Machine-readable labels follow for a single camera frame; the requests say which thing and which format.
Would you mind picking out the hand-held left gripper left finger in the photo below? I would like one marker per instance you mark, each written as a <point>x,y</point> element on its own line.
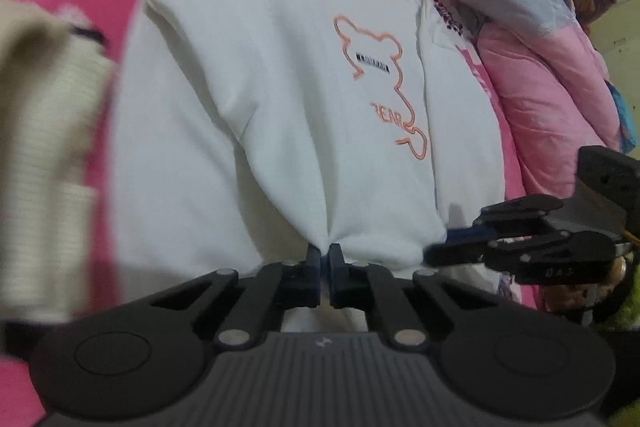
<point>313,272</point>

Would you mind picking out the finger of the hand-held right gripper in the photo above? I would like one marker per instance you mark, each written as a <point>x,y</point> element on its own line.
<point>475,253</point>
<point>520,209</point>

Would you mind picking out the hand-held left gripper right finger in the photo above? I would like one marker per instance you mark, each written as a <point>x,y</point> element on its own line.
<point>336,274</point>

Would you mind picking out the white sweatshirt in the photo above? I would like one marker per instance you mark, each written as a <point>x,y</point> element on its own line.
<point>260,97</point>

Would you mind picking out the pink grey quilt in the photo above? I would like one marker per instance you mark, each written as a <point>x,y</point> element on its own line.
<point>530,57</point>

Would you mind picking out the cream knitted garment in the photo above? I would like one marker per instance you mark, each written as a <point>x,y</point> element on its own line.
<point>45,182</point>

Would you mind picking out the beige garment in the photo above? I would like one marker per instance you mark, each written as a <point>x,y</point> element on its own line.
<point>25,32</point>

